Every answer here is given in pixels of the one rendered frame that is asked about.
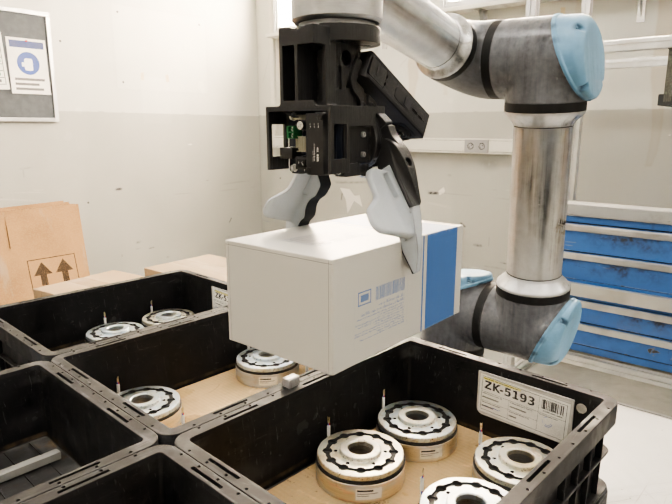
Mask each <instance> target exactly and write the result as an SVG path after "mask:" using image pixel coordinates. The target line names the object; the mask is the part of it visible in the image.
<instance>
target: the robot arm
mask: <svg viewBox="0 0 672 504"><path fill-rule="evenodd" d="M291 22H292V23H293V24H294V25H295V26H297V27H296V28H295V29H292V28H287V27H285V28H278V30H279V71H280V105H279V106H277V107H266V134H267V167H268V170H278V169H289V159H290V171H291V172H292V173H294V174H295V175H294V177H293V179H292V181H291V183H290V185H289V186H288V187H287V188H286V189H285V190H284V191H282V192H280V193H279V194H277V195H275V196H273V197H271V198H270V199H269V200H268V201H267V202H266V204H265V206H264V208H263V214H264V216H265V217H267V218H272V219H277V220H283V221H286V228H292V227H297V226H304V225H309V222H310V220H311V219H312V218H313V217H314V216H315V213H316V206H317V203H318V202H319V200H320V199H321V198H322V197H324V196H325V195H326V194H327V192H328V190H329V189H330V187H331V181H330V177H329V175H332V174H334V175H335V176H336V177H350V176H359V175H361V176H366V181H367V183H368V186H369V188H370V190H371V193H372V196H373V200H372V202H371V204H370V205H369V207H368V208H367V210H366V215H367V218H368V221H369V223H370V225H371V226H372V228H373V229H374V230H375V231H376V232H378V233H380V234H384V235H389V236H395V237H399V239H400V241H401V248H402V254H403V256H404V258H405V260H406V262H407V264H408V266H409V268H410V270H411V272H412V274H415V273H417V272H419V271H420V269H421V258H422V218H421V210H420V204H421V198H420V192H419V186H418V179H417V173H416V168H415V164H414V161H413V158H412V155H411V153H410V151H409V149H408V148H407V146H406V145H405V143H404V142H403V141H406V140H409V139H423V137H424V133H425V130H426V126H427V123H428V119H429V114H428V113H427V112H426V111H425V110H424V108H423V107H422V106H421V105H420V104H419V103H418V102H417V100H416V99H415V98H414V97H413V96H412V95H411V94H410V93H409V91H408V90H407V89H406V88H405V87H404V86H403V85H402V83H401V82H400V81H399V80H398V79H397V78H396V77H395V75H394V74H393V73H392V72H391V71H390V70H389V69H388V68H387V66H386V65H385V64H384V63H383V62H382V61H381V60H380V58H379V57H378V56H377V55H376V54H375V53H374V52H373V51H364V52H361V50H364V49H371V48H376V47H379V46H380V41H382V42H384V43H385V44H387V45H389V46H390V47H392V48H394V49H395V50H397V51H399V52H401V53H402V54H404V55H406V56H407V57H409V58H411V59H413V60H414V61H415V63H416V65H417V67H418V69H419V70H420V71H421V73H423V74H424V75H425V76H427V77H429V78H431V79H433V80H434V81H436V82H438V83H440V84H442V85H444V86H447V87H449V88H451V89H453V90H456V91H458V92H461V93H463V94H467V95H470V96H473V97H477V98H483V99H502V100H504V114H505V115H506V116H507V117H508V118H509V119H510V120H511V121H512V123H513V125H514V129H513V149H512V168H511V188H510V207H509V227H508V246H507V266H506V271H505V272H504V273H503V274H501V275H500V276H499V277H498V278H497V280H496V283H494V282H492V281H493V279H494V278H493V277H492V276H493V275H492V273H491V272H489V271H486V270H479V269H461V284H460V305H459V312H458V313H456V314H454V315H452V316H450V317H448V318H446V319H444V320H442V321H440V322H438V323H436V324H434V325H432V326H430V327H428V328H426V329H424V330H422V331H421V340H425V341H428V342H432V343H435V344H438V345H442V346H445V347H448V348H452V349H455V350H458V351H462V352H465V353H469V354H472V355H475V356H479V357H482V358H484V348H485V349H489V350H492V351H496V352H499V353H503V354H506V355H510V356H513V357H517V358H520V359H524V360H527V361H528V362H530V363H533V362H535V363H539V364H544V365H548V366H553V365H556V364H558V363H559V362H561V361H562V360H563V358H564V357H565V356H566V354H567V352H568V351H569V349H570V347H571V345H572V342H573V340H574V338H575V335H576V332H577V329H578V326H579V323H580V318H581V313H582V307H581V306H582V304H581V302H580V301H579V300H576V298H570V290H571V284H570V283H569V281H568V280H567V279H566V278H565V277H564V276H563V275H562V264H563V252H564V240H565V229H566V216H567V204H568V191H569V179H570V167H571V155H572V144H573V132H574V124H575V123H576V121H577V120H578V119H579V118H580V117H581V116H583V115H584V114H585V113H586V110H587V101H591V100H593V99H596V98H597V97H598V96H599V94H600V93H601V90H602V87H603V83H602V81H603V80H604V75H605V53H604V45H603V40H602V36H601V32H600V29H599V27H598V25H597V23H596V22H595V20H594V19H593V18H592V17H590V16H588V15H586V14H563V13H556V14H554V15H548V16H536V17H525V18H514V19H503V20H487V21H471V20H466V19H465V18H464V17H462V16H460V15H459V14H456V13H445V12H443V11H442V10H441V9H440V8H438V7H437V6H436V5H434V4H433V3H432V2H431V1H429V0H291ZM272 124H283V147H280V156H273V149H272ZM288 139H289V146H288ZM377 166H378V169H375V168H372V167H377Z"/></svg>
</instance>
